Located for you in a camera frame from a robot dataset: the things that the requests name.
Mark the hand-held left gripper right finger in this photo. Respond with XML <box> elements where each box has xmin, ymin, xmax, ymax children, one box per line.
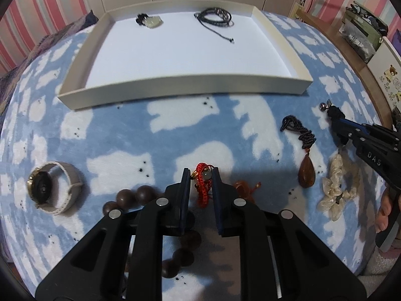
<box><xmin>211</xmin><ymin>168</ymin><xmax>367</xmax><ymax>301</ymax></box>

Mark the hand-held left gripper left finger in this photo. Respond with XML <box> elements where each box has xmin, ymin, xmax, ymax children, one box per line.
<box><xmin>34</xmin><ymin>168</ymin><xmax>196</xmax><ymax>301</ymax></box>

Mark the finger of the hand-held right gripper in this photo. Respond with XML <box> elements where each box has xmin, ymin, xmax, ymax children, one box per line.
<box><xmin>335</xmin><ymin>125</ymin><xmax>361</xmax><ymax>148</ymax></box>
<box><xmin>327</xmin><ymin>112</ymin><xmax>372</xmax><ymax>134</ymax></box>

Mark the red cord bracelet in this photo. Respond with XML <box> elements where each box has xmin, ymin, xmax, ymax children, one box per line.
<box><xmin>192</xmin><ymin>162</ymin><xmax>218</xmax><ymax>208</ymax></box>

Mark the orange translucent charm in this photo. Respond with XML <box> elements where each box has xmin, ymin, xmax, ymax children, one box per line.
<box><xmin>232</xmin><ymin>180</ymin><xmax>262</xmax><ymax>201</ymax></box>

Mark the cream fabric scrunchie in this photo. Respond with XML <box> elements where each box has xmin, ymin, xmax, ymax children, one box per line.
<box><xmin>316</xmin><ymin>153</ymin><xmax>361</xmax><ymax>221</ymax></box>

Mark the brown wooden bead bracelet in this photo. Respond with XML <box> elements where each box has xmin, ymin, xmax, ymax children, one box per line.
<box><xmin>103</xmin><ymin>185</ymin><xmax>203</xmax><ymax>279</ymax></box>

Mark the brown teardrop pendant necklace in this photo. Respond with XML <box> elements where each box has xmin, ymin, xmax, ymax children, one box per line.
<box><xmin>280</xmin><ymin>116</ymin><xmax>317</xmax><ymax>189</ymax></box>

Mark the beige strap wristwatch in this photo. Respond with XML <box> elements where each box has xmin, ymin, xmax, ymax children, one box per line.
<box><xmin>27</xmin><ymin>161</ymin><xmax>84</xmax><ymax>215</ymax></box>

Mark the white cardboard tray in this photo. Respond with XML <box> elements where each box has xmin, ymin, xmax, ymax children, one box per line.
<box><xmin>57</xmin><ymin>3</ymin><xmax>314</xmax><ymax>111</ymax></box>

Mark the person's right hand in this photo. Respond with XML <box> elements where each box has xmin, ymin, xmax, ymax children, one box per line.
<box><xmin>374</xmin><ymin>190</ymin><xmax>392</xmax><ymax>234</ymax></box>

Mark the white bear print box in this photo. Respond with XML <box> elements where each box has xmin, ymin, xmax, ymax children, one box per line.
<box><xmin>366</xmin><ymin>36</ymin><xmax>401</xmax><ymax>113</ymax></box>

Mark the wooden desk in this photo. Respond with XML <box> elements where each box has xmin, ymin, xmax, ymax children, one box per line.
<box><xmin>294</xmin><ymin>3</ymin><xmax>401</xmax><ymax>126</ymax></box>

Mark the green storage box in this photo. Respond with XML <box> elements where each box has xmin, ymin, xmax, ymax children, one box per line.
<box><xmin>338</xmin><ymin>2</ymin><xmax>389</xmax><ymax>63</ymax></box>

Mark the purple striped quilt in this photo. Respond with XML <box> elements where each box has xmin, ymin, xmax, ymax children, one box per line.
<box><xmin>0</xmin><ymin>9</ymin><xmax>94</xmax><ymax>126</ymax></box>

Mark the white wall outlet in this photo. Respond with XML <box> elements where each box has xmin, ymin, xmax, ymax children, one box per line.
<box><xmin>290</xmin><ymin>3</ymin><xmax>306</xmax><ymax>19</ymax></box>

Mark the thin black cord bracelet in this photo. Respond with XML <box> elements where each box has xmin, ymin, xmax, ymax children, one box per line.
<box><xmin>193</xmin><ymin>8</ymin><xmax>235</xmax><ymax>44</ymax></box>

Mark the pale jade pendant black cord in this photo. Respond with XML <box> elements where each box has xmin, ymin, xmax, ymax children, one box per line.
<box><xmin>135</xmin><ymin>13</ymin><xmax>164</xmax><ymax>29</ymax></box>

